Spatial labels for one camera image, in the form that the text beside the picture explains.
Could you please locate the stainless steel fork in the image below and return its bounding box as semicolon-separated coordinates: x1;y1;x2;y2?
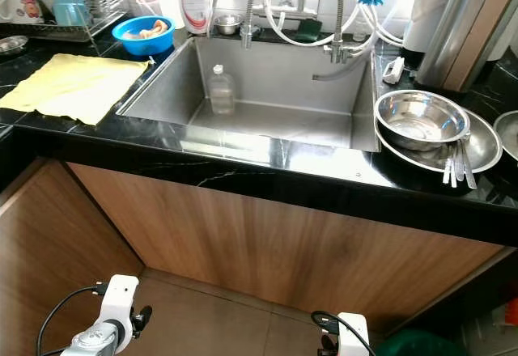
442;146;452;186

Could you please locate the stainless steel dish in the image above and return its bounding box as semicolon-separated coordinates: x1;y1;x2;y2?
494;111;518;162

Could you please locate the stainless steel mixing bowl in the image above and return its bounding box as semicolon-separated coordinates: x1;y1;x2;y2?
374;90;471;152

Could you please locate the metal wire dish rack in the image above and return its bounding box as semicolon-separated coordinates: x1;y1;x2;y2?
0;0;128;44

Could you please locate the white printed mug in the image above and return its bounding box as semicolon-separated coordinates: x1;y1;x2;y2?
4;0;43;25

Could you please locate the blue plastic bowl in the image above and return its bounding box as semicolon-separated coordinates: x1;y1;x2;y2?
111;15;176;57

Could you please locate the wide stainless steel basin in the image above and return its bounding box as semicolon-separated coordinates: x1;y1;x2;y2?
376;107;503;174

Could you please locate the small white plastic holder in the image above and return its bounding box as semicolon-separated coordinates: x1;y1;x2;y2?
382;56;406;85

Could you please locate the teal plastic cup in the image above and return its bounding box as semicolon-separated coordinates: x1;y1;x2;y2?
50;0;91;28

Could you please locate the wooden side cabinet panel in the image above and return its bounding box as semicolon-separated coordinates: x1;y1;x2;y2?
0;158;145;356

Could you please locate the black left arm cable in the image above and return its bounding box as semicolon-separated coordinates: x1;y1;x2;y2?
36;285;110;356

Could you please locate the chrome spring faucet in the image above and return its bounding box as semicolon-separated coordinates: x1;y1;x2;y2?
240;0;266;50

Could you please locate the white hanging towel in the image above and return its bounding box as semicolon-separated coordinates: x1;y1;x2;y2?
402;0;464;54

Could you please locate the small steel saucer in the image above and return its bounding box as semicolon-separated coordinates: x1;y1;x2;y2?
0;36;30;57

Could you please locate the dark green scouring sponge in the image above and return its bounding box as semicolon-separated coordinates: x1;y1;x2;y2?
293;18;321;44

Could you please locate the dark green bin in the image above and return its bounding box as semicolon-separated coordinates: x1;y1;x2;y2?
375;328;448;356

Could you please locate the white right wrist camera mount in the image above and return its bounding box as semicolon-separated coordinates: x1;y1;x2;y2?
338;312;372;356

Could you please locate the chrome faucet with grey hose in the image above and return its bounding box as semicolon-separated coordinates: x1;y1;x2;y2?
271;0;365;83

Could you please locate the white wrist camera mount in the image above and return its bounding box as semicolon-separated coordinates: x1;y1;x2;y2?
338;312;372;356
95;274;141;337

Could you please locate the stainless steel cutlery piece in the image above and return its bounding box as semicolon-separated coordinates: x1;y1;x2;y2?
460;138;478;190

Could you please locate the yellow cloth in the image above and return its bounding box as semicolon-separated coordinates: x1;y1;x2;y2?
0;53;153;127

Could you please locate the wooden sink cabinet front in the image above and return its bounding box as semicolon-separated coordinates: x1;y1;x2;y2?
69;162;507;333

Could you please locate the small steel cup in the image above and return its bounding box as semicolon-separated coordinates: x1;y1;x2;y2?
214;13;244;36

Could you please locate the stainless steel sink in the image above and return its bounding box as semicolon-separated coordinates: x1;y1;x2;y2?
117;36;383;154

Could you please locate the white flexible hose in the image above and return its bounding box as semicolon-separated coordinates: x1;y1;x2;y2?
261;0;377;49
344;0;405;48

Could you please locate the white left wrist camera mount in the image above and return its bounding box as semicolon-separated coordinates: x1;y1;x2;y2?
95;274;141;337

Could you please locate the clear plastic bottle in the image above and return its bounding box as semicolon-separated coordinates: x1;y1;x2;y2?
207;64;236;117

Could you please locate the white red-capped dish soap bottle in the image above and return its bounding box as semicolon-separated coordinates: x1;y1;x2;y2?
178;0;214;36

